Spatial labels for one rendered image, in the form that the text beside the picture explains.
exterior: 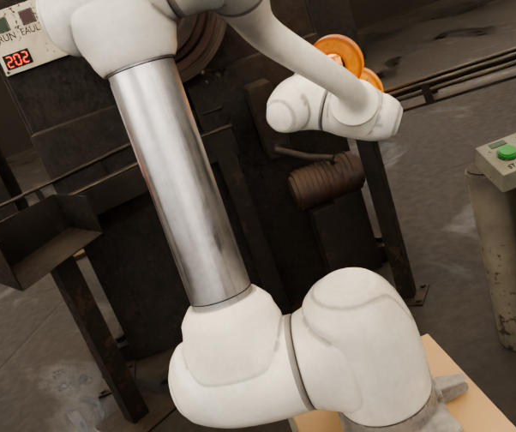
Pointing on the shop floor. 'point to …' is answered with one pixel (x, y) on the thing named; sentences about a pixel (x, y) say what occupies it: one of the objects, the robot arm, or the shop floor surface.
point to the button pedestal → (511, 171)
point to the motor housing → (333, 242)
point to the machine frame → (88, 140)
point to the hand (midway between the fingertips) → (333, 58)
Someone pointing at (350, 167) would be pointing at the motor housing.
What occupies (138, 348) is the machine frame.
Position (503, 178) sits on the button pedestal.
